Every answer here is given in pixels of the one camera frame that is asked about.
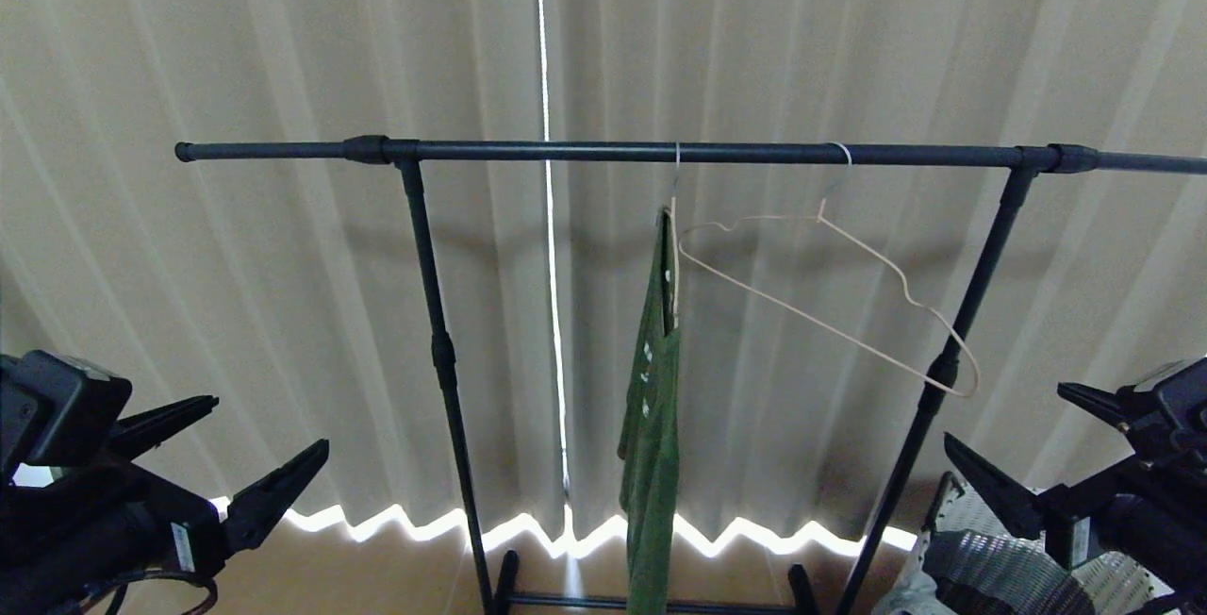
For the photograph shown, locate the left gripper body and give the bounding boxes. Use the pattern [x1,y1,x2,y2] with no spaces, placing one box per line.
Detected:
[0,462,230,615]

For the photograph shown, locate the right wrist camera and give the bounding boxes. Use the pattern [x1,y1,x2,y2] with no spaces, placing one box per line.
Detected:
[1117,357,1207,465]

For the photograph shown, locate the white laundry basket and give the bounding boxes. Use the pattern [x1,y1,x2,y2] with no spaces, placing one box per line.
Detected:
[919,474,1180,615]

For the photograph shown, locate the pink clothes hanger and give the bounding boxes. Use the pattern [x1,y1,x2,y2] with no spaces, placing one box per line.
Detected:
[658,142,683,333]
[676,141,982,399]

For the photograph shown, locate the beige curtain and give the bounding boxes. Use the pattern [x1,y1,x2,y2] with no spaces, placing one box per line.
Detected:
[0,0,1207,559]

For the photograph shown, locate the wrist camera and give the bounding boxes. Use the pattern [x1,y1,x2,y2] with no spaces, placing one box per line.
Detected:
[0,351,134,476]
[1117,357,1207,465]

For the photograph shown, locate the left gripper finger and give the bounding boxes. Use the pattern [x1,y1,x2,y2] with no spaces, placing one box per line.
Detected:
[223,440,331,558]
[107,395,221,461]

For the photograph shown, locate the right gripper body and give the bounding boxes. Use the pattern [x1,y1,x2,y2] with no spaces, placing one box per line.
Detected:
[1035,458,1207,598]

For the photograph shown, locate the green shirt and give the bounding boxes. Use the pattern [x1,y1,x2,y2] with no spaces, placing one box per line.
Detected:
[618,208,683,615]

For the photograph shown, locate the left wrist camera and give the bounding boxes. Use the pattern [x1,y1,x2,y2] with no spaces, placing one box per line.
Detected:
[0,351,134,476]

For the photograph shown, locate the black clothes rack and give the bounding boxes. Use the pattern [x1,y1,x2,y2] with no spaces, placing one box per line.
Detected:
[174,135,1207,615]

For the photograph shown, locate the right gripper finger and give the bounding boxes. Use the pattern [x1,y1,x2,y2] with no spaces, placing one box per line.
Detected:
[943,433,1047,541]
[1056,381,1138,433]

